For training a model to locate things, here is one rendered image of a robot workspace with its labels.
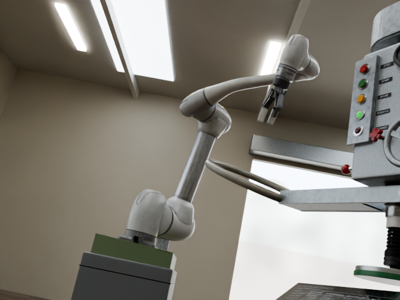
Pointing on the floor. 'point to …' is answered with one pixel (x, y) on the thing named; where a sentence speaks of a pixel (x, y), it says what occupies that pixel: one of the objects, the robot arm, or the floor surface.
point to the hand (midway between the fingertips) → (265, 120)
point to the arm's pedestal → (121, 280)
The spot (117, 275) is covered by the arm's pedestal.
